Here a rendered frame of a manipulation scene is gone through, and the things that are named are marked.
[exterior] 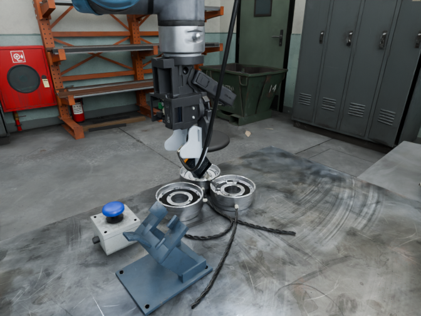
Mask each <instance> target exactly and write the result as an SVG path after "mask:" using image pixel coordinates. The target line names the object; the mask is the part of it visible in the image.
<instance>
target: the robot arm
mask: <svg viewBox="0 0 421 316"><path fill-rule="evenodd" d="M71 1H72V3H73V6H74V8H75V9H76V10H77V11H78V12H80V13H89V14H95V15H97V16H101V15H103V14H147V15H148V14H150V15H152V14H157V19H158V28H159V47H160V52H161V53H163V55H162V57H158V58H151V61H152V75H153V90H154V92H152V93H149V97H150V110H151V118H152V122H154V121H157V120H162V122H163V123H165V127H166V128H168V129H170V130H173V131H174V133H173V135H172V136H171V137H170V138H169V139H167V140H166V141H165V149H166V150H177V149H178V148H179V147H180V146H181V145H182V144H184V145H183V146H182V147H181V149H180V156H181V158H183V159H190V158H195V159H194V161H195V166H196V164H197V163H198V161H199V158H200V155H201V153H202V149H203V147H204V143H205V138H206V136H207V131H208V128H209V123H210V120H211V115H212V110H211V108H210V104H209V102H210V100H209V99H208V97H209V98H210V99H212V101H213V102H214V100H215V97H216V91H217V85H218V83H217V82H216V81H215V80H213V79H212V78H211V77H209V76H207V75H206V74H205V73H203V72H201V71H200V70H195V69H194V65H198V64H202V63H204V55H203V54H201V53H203V52H204V51H205V22H204V21H205V4H204V0H71ZM236 96H237V95H236V94H234V93H232V91H231V90H230V89H228V88H226V87H223V86H222V88H221V94H220V97H219V103H218V105H221V106H223V107H225V106H230V107H232V105H233V103H234V101H235V99H236ZM154 100H159V109H160V111H158V112H157V114H156V115H154V114H153V103H152V101H154ZM194 124H197V126H195V125H194Z"/></svg>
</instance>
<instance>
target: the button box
mask: <svg viewBox="0 0 421 316"><path fill-rule="evenodd" d="M124 206H125V210H124V212H123V213H122V214H120V215H118V218H116V219H112V217H107V216H104V215H103V213H100V214H97V215H94V216H92V217H90V218H91V223H92V226H93V232H94V235H95V237H94V238H92V241H93V244H97V243H99V244H100V245H101V247H102V248H103V250H104V252H105V253H106V255H107V256H108V255H110V254H112V253H114V252H116V251H118V250H120V249H122V248H125V247H127V246H129V245H132V244H134V243H136V242H137V241H128V240H127V239H126V238H125V237H124V236H123V235H122V234H123V232H130V231H134V232H135V230H136V229H137V228H138V227H139V226H140V225H141V224H140V220H139V219H138V218H137V217H136V215H134V213H133V212H132V211H131V210H130V209H129V208H128V207H127V205H126V204H124Z"/></svg>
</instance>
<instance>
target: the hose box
mask: <svg viewBox="0 0 421 316"><path fill-rule="evenodd" d="M0 102H1V106H2V109H3V111H4V112H13V117H14V120H15V122H16V125H14V126H17V128H18V130H17V132H22V131H24V130H22V128H21V125H22V124H21V123H20V122H19V116H18V113H17V110H26V109H31V108H40V107H49V106H53V105H57V102H56V97H55V91H54V88H53V83H52V80H51V75H50V72H49V66H48V61H47V58H46V53H45V50H44V46H43V45H22V46H0ZM82 105H83V99H82V98H75V105H70V107H71V112H72V116H73V120H74V121H75V122H76V123H78V124H80V123H83V122H85V115H84V111H83V106H82ZM25 116H26V115H25ZM25 116H20V117H25Z"/></svg>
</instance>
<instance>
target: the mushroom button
mask: <svg viewBox="0 0 421 316"><path fill-rule="evenodd" d="M124 210H125V206H124V204H123V203H121V202H119V201H114V202H110V203H107V204H105V205H104V207H103V208H102V213H103V215H104V216H107V217H112V219H116V218H118V215H120V214H122V213H123V212H124Z"/></svg>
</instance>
